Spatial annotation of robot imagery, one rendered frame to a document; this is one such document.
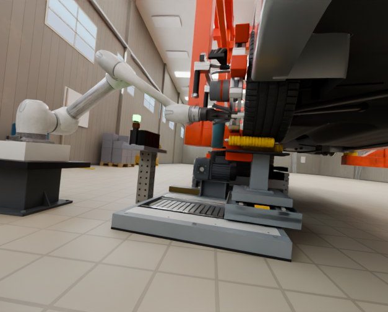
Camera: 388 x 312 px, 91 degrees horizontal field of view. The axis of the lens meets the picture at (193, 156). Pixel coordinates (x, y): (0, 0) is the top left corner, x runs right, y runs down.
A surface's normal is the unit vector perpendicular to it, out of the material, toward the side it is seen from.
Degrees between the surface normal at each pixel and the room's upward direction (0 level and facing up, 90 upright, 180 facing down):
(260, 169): 90
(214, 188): 90
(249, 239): 90
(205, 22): 90
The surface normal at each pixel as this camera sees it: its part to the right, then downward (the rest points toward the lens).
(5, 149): -0.10, -0.04
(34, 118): 0.73, 0.03
